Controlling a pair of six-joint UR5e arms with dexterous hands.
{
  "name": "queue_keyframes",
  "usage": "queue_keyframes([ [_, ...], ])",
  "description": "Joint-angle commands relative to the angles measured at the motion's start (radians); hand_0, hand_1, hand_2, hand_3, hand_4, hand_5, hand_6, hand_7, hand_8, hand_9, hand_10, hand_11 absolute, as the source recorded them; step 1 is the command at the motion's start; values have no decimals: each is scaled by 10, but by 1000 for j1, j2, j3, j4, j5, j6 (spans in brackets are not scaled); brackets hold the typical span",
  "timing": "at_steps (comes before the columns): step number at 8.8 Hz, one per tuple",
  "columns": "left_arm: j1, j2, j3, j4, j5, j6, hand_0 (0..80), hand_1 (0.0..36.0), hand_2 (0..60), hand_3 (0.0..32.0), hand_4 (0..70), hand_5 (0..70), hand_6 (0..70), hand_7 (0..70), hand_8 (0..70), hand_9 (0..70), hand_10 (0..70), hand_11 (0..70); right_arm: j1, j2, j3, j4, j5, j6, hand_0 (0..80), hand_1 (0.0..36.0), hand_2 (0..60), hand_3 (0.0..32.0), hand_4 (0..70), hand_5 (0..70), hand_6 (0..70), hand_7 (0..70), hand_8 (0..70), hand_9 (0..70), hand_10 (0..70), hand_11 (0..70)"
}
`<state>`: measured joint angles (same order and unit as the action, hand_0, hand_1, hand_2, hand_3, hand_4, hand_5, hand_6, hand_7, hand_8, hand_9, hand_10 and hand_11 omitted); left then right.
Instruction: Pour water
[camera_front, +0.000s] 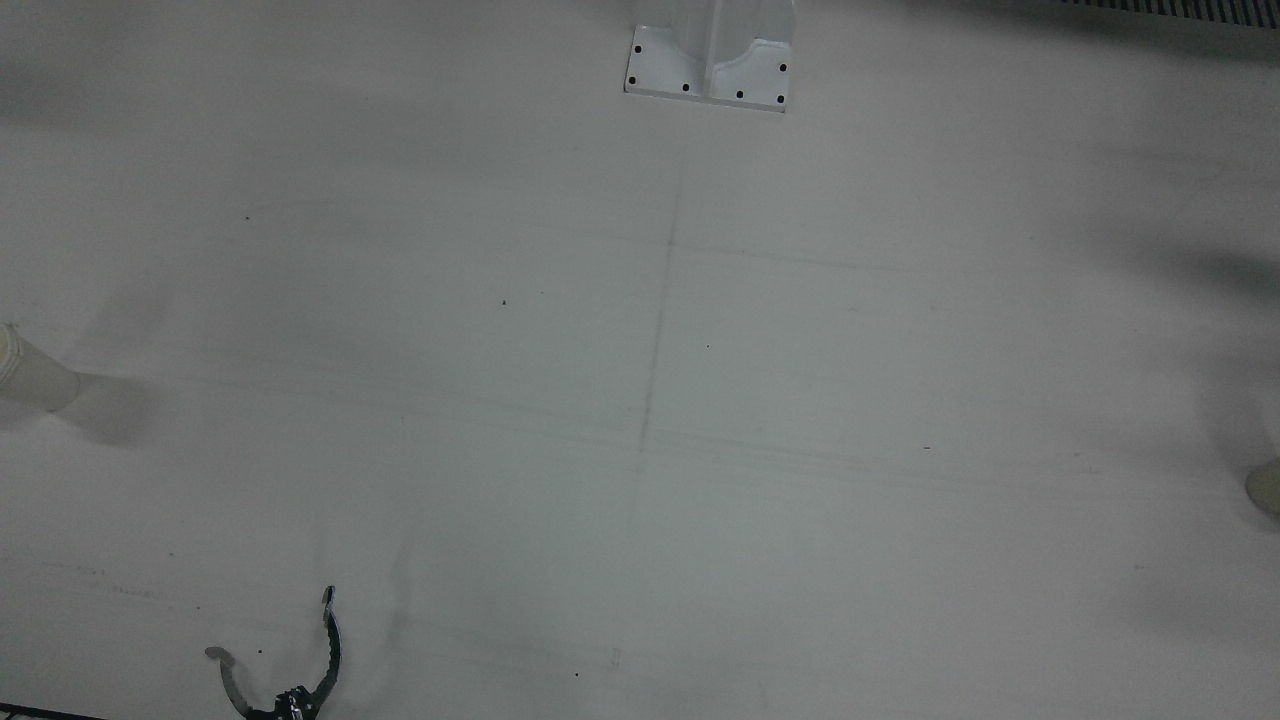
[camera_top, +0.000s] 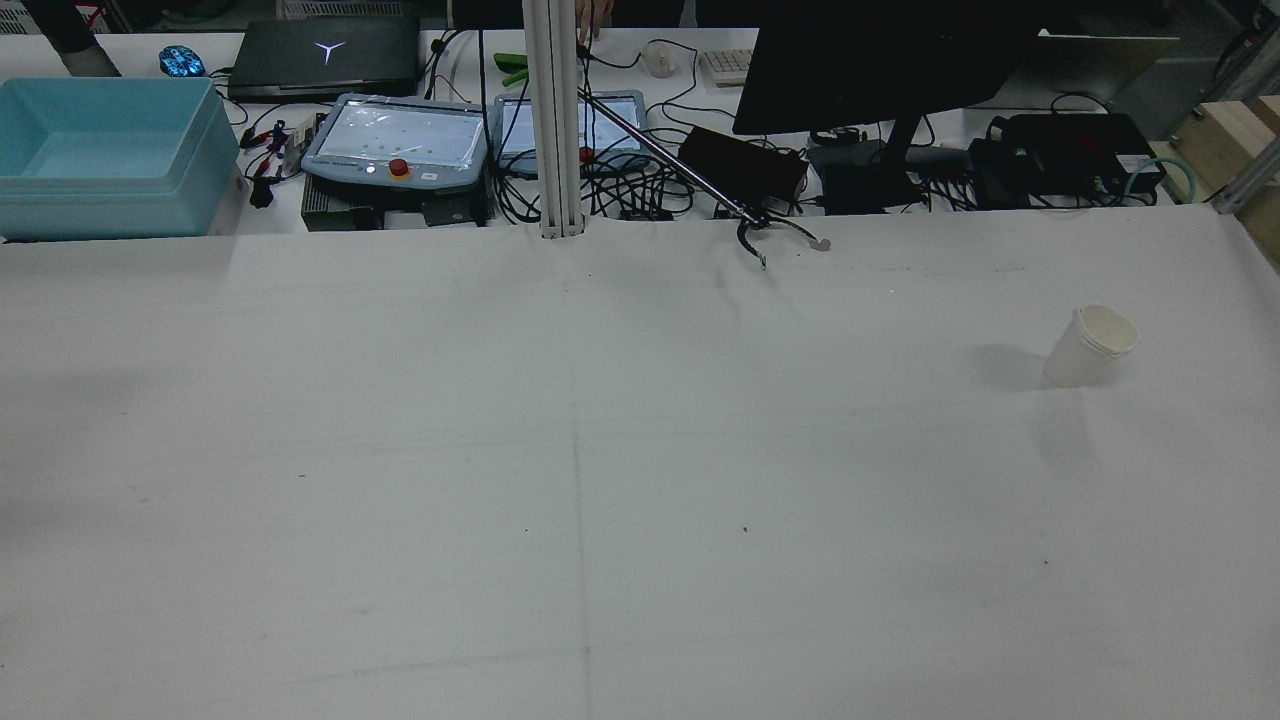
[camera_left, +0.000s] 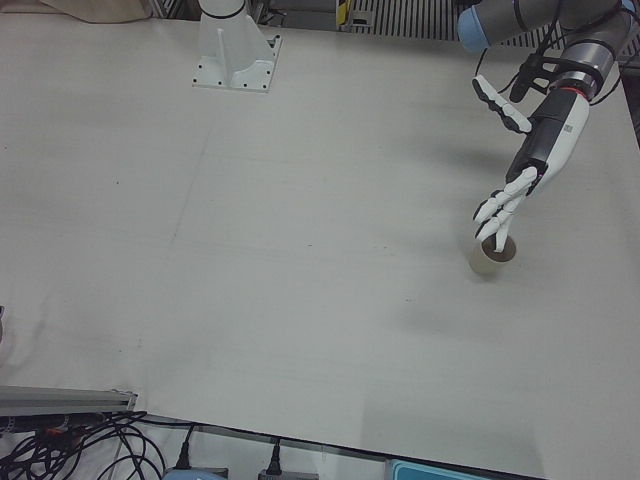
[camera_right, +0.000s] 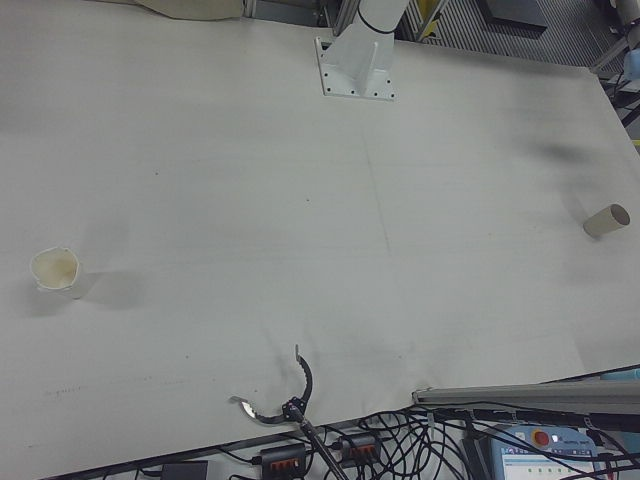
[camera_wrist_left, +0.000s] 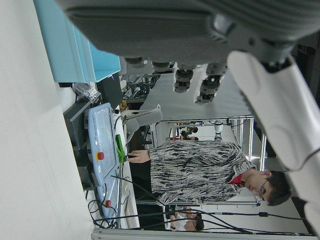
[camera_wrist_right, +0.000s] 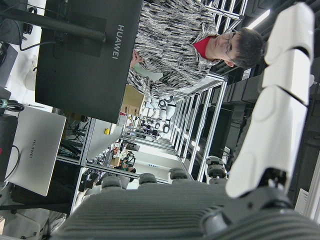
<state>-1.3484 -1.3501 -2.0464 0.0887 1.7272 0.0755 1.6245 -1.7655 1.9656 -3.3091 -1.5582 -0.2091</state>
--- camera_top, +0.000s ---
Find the bystander bare hand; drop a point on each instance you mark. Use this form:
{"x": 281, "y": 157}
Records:
{"x": 593, "y": 18}

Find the white paper cup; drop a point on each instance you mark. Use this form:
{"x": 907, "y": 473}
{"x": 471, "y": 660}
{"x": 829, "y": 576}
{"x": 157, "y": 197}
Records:
{"x": 1078, "y": 355}

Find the white computer mouse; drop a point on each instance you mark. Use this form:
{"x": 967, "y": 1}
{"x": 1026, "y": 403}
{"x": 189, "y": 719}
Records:
{"x": 659, "y": 60}

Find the grey teach pendant with screen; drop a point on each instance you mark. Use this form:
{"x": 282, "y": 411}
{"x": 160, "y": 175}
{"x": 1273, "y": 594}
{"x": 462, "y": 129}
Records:
{"x": 612, "y": 125}
{"x": 400, "y": 140}

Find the beige keyboard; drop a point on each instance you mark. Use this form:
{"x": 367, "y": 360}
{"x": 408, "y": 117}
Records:
{"x": 728, "y": 66}

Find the metal reacher grabber tool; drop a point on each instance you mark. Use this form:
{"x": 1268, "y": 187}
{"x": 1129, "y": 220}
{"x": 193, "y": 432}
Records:
{"x": 680, "y": 165}

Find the black orange connector box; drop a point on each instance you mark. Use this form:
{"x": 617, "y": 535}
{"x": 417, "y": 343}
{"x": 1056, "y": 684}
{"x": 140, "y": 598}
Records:
{"x": 645, "y": 213}

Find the black power brick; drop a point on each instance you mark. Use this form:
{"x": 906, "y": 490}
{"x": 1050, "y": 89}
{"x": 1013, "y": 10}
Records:
{"x": 742, "y": 162}

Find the black laptop with logo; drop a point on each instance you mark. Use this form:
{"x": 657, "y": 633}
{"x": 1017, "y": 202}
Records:
{"x": 320, "y": 60}

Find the black computer monitor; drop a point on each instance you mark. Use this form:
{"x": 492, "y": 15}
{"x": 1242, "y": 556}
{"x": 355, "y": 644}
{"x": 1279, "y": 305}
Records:
{"x": 880, "y": 60}

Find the black monitor stand base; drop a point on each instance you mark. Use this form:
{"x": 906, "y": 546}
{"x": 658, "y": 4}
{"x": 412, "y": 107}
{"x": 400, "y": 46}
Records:
{"x": 862, "y": 185}

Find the black flat device box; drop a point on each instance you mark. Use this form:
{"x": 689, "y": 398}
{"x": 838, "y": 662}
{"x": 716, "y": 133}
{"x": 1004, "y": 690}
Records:
{"x": 340, "y": 212}

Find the red black clip leads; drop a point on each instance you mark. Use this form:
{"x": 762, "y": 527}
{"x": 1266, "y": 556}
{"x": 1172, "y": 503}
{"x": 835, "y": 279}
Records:
{"x": 268, "y": 150}

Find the blue glowing computer mouse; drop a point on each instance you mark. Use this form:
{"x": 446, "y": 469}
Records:
{"x": 181, "y": 61}

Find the black electronics box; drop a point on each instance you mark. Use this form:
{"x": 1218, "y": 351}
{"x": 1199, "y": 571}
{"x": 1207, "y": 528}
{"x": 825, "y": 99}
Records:
{"x": 1070, "y": 150}

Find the light blue plastic bin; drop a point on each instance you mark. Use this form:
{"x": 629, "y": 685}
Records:
{"x": 110, "y": 150}

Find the grey flat panel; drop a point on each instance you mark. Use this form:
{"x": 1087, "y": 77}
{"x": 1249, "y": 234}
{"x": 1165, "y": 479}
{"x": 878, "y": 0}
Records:
{"x": 1105, "y": 65}

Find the dark grey cylinder object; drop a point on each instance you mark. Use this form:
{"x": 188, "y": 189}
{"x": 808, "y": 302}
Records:
{"x": 75, "y": 40}

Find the light wooden block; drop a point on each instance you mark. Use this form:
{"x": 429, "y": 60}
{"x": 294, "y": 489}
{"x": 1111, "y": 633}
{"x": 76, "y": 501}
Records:
{"x": 1225, "y": 135}

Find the aluminium profile post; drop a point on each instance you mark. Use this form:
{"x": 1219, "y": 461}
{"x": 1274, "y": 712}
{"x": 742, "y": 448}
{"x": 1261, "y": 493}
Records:
{"x": 556, "y": 120}

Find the aluminium frame bar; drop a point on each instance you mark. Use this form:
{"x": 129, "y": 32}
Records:
{"x": 1250, "y": 185}

